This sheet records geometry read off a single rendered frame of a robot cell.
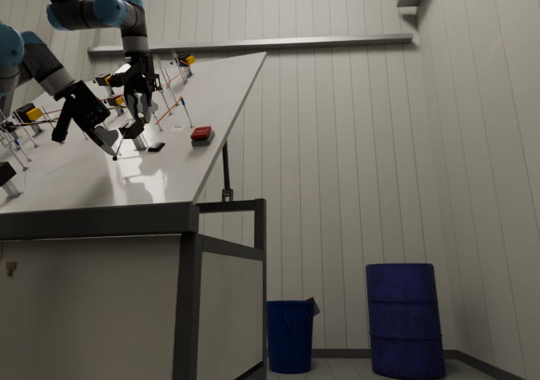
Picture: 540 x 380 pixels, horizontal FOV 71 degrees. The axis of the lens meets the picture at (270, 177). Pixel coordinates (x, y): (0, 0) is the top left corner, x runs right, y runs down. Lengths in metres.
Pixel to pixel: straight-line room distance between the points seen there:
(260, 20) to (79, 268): 4.14
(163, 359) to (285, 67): 3.87
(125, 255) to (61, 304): 0.21
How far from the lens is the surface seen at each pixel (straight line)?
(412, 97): 4.49
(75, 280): 1.11
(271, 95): 4.34
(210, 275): 1.01
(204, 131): 1.12
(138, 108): 1.29
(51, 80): 1.11
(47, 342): 1.16
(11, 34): 0.97
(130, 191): 1.05
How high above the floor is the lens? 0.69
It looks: 15 degrees up
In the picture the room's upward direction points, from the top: straight up
